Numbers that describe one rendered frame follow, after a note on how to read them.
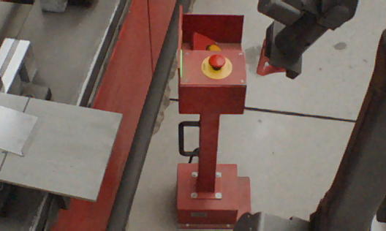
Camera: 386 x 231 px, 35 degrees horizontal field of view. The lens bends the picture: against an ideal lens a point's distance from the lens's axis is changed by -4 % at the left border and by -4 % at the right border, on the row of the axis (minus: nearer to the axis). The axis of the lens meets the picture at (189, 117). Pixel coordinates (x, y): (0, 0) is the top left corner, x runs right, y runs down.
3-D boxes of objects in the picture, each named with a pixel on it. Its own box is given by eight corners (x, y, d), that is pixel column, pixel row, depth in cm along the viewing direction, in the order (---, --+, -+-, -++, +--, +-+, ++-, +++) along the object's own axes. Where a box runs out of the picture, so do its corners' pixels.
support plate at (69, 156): (96, 202, 106) (95, 199, 105) (-40, 172, 109) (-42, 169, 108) (123, 116, 116) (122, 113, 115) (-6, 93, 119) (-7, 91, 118)
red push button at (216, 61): (225, 75, 149) (226, 65, 146) (207, 75, 149) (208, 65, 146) (224, 62, 151) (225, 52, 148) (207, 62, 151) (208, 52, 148)
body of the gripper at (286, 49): (265, 65, 112) (288, 43, 106) (269, 23, 117) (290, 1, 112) (295, 80, 114) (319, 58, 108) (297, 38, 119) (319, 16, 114)
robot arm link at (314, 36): (338, 29, 105) (337, 6, 108) (304, 12, 102) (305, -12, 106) (314, 50, 110) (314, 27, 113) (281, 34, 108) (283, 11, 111)
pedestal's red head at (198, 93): (243, 115, 156) (249, 69, 142) (178, 115, 156) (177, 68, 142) (240, 53, 168) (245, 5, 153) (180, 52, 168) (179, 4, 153)
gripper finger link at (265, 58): (243, 76, 119) (269, 50, 112) (246, 47, 123) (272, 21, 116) (273, 90, 121) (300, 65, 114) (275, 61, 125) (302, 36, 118)
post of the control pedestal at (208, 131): (214, 193, 205) (221, 91, 161) (197, 193, 205) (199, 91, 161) (214, 178, 208) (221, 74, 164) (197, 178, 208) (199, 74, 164)
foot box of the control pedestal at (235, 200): (251, 229, 210) (254, 213, 201) (177, 229, 211) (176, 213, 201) (249, 177, 222) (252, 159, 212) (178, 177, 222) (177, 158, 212)
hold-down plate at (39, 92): (4, 218, 116) (1, 211, 114) (-21, 212, 117) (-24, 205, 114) (52, 94, 133) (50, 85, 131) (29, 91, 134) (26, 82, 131)
